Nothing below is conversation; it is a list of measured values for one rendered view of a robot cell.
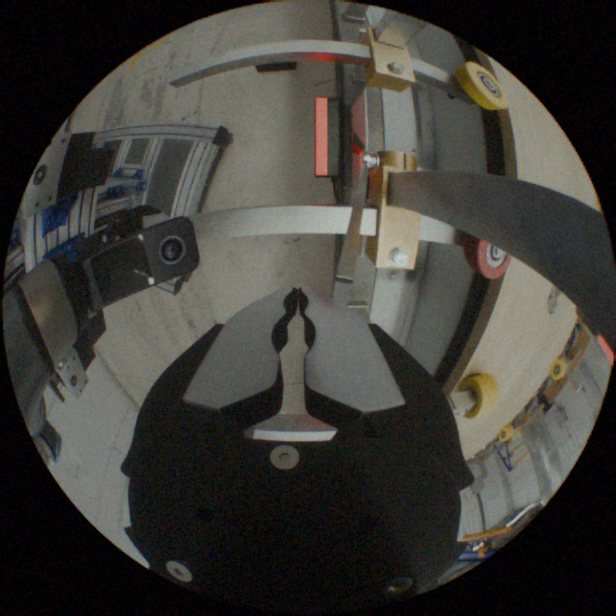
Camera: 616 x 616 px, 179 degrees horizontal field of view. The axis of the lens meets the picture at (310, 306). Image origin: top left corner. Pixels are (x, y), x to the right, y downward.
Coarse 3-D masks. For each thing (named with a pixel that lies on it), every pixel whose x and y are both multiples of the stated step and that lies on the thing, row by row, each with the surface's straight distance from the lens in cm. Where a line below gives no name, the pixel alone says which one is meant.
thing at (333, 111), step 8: (328, 104) 43; (336, 104) 43; (328, 112) 42; (336, 112) 42; (328, 120) 42; (336, 120) 42; (328, 128) 41; (336, 128) 41; (328, 136) 41; (336, 136) 41; (328, 144) 40; (336, 144) 40; (328, 152) 40; (336, 152) 40; (328, 160) 40; (336, 160) 40; (328, 168) 40; (336, 168) 40
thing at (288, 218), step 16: (240, 208) 26; (256, 208) 24; (272, 208) 24; (288, 208) 24; (304, 208) 23; (320, 208) 23; (336, 208) 24; (368, 208) 24; (208, 224) 26; (224, 224) 25; (240, 224) 25; (256, 224) 24; (272, 224) 24; (288, 224) 24; (304, 224) 24; (320, 224) 24; (336, 224) 24; (368, 224) 25; (432, 224) 28; (432, 240) 28; (448, 240) 30
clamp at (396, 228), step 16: (384, 160) 25; (400, 160) 25; (416, 160) 26; (384, 176) 24; (384, 192) 24; (384, 208) 24; (400, 208) 24; (384, 224) 24; (400, 224) 25; (416, 224) 26; (368, 240) 28; (384, 240) 24; (400, 240) 25; (416, 240) 26; (368, 256) 28; (384, 256) 25
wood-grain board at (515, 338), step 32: (512, 96) 43; (512, 128) 37; (544, 128) 52; (512, 160) 35; (544, 160) 45; (576, 160) 76; (576, 192) 67; (512, 288) 37; (544, 288) 49; (480, 320) 38; (512, 320) 42; (544, 320) 59; (480, 352) 40; (512, 352) 52; (544, 352) 77; (448, 384) 46; (512, 384) 70; (480, 416) 74; (512, 416) 121; (480, 448) 148
